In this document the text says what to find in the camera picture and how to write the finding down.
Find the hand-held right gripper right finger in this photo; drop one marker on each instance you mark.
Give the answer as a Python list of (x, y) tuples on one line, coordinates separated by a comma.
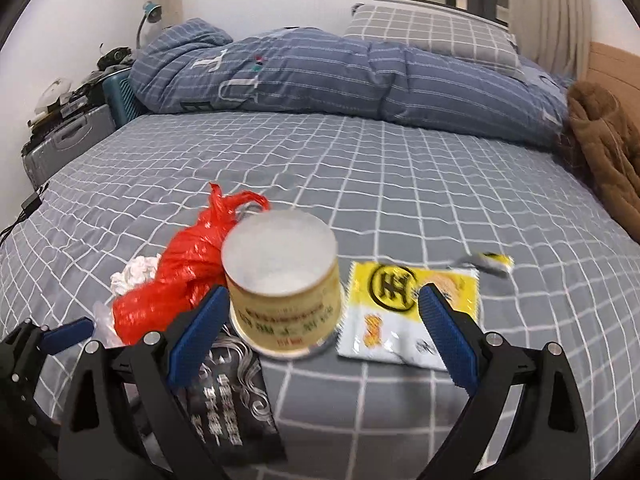
[(445, 330)]

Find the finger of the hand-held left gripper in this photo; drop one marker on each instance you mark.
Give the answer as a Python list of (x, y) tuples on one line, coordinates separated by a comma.
[(25, 340), (65, 336)]

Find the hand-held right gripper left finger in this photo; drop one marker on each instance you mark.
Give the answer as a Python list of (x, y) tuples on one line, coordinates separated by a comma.
[(200, 330)]

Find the small torn foil wrapper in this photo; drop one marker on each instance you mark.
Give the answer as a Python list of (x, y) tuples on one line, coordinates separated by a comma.
[(492, 261)]

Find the yellow yogurt cup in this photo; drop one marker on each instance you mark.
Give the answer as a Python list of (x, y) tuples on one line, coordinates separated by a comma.
[(280, 300)]

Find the clear red printed plastic bag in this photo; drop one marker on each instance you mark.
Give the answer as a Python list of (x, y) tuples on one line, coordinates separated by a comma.
[(105, 325)]

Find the yellow snack wrapper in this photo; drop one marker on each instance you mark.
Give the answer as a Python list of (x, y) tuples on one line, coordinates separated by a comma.
[(385, 300)]

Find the white crumpled tissue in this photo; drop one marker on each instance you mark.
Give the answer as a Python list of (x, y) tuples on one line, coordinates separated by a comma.
[(137, 272)]

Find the black printed packet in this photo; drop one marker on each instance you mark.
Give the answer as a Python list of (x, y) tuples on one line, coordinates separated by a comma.
[(235, 410)]

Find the grey checked bed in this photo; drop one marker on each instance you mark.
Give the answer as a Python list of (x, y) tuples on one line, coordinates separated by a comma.
[(350, 185)]

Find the grey suitcase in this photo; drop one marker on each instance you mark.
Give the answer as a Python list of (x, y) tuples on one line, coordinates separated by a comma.
[(65, 140)]

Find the brown quilted jacket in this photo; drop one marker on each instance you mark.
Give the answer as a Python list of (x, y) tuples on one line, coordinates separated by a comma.
[(605, 150)]

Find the teal suitcase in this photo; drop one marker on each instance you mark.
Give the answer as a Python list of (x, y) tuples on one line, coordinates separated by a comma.
[(120, 100)]

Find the white round object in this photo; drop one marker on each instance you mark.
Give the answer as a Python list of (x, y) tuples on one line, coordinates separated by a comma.
[(55, 92)]

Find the blue striped duvet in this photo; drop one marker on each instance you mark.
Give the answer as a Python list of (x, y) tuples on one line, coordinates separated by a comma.
[(325, 75)]

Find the dark clutter pile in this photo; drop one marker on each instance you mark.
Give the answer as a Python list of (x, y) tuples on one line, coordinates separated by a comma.
[(115, 57)]

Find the grey checked pillow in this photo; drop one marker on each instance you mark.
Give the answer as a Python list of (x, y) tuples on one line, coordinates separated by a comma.
[(435, 35)]

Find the wooden headboard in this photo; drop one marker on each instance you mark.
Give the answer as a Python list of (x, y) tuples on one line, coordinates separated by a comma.
[(615, 60)]

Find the blue desk lamp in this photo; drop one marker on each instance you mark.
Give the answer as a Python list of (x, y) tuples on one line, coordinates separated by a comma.
[(152, 11)]

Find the wide beige curtain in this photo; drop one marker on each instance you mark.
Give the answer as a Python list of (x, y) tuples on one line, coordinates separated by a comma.
[(545, 10)]

